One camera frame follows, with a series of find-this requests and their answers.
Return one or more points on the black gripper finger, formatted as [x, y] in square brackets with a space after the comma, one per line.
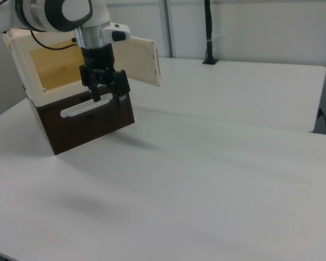
[93, 88]
[122, 83]

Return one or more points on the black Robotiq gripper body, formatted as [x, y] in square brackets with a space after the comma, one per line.
[97, 58]

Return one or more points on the cream cabinet door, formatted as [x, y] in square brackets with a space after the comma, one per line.
[137, 59]

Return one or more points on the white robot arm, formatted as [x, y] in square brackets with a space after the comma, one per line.
[57, 12]

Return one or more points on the cream plastic cabinet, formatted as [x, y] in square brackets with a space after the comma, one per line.
[19, 59]

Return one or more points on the black camera stand pole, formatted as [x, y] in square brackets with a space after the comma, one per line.
[209, 32]

